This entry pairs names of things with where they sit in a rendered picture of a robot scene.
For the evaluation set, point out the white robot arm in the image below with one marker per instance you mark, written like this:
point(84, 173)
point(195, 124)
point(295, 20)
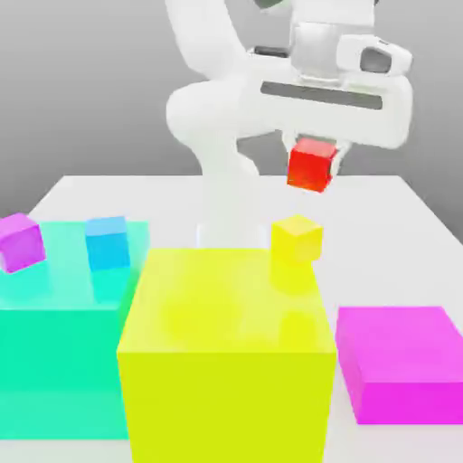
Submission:
point(202, 119)

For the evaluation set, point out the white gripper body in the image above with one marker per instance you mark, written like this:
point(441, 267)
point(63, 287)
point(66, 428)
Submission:
point(394, 123)

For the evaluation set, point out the small purple cube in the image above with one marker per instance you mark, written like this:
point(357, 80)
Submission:
point(21, 244)

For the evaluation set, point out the small red cube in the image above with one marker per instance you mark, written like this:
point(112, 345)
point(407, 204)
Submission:
point(309, 170)

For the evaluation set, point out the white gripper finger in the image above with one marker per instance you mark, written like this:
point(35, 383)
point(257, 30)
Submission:
point(340, 157)
point(289, 139)

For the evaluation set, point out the large magenta box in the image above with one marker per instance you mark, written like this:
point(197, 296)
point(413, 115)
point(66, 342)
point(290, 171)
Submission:
point(405, 369)

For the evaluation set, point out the small blue cube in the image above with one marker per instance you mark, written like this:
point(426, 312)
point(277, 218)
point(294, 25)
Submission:
point(107, 246)

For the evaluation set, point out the large yellow box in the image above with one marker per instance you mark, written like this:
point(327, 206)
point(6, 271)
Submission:
point(228, 361)

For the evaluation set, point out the large teal box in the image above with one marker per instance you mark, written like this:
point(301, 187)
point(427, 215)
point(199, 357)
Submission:
point(54, 354)

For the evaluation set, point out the small yellow cube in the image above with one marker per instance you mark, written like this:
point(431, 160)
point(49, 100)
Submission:
point(296, 240)

